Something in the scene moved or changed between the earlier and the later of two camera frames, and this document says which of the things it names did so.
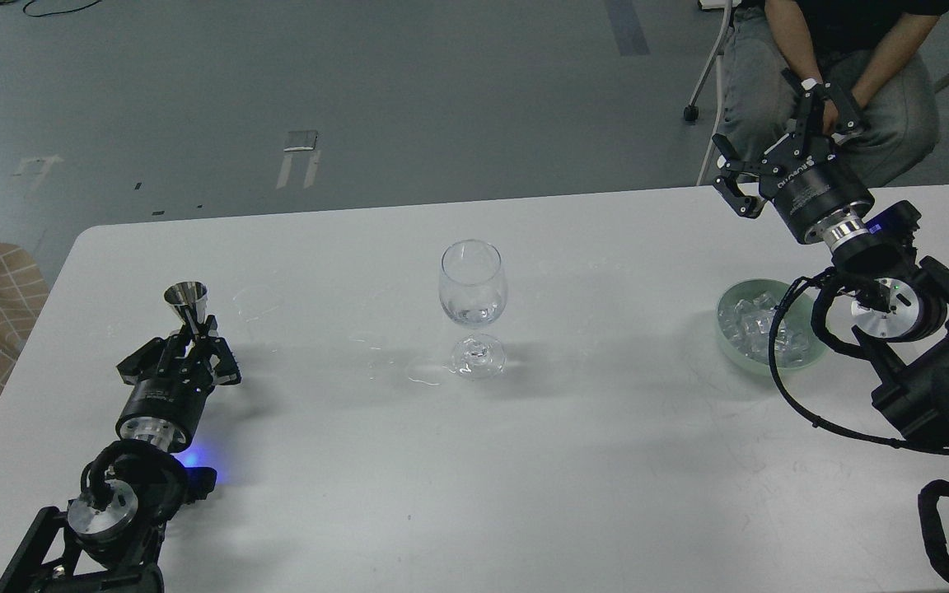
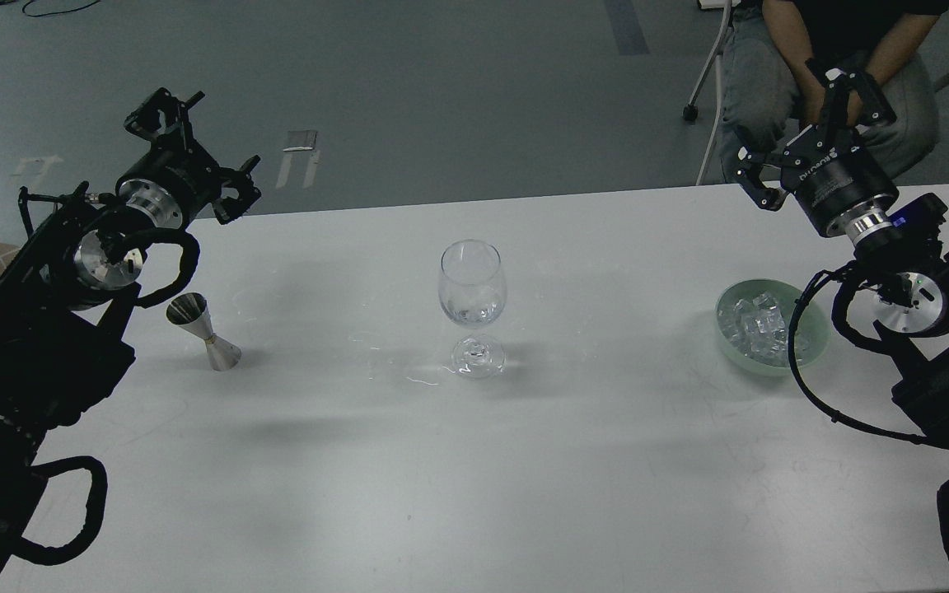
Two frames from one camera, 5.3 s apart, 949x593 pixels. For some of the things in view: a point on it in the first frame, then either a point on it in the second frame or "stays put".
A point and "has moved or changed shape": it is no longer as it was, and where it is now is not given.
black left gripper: [170, 391] -> [175, 182]
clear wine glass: [473, 291] stays put
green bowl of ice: [745, 315] stays put
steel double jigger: [189, 299] has moved or changed shape
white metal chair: [691, 112] stays put
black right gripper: [815, 191] -> [844, 189]
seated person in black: [874, 50] stays put
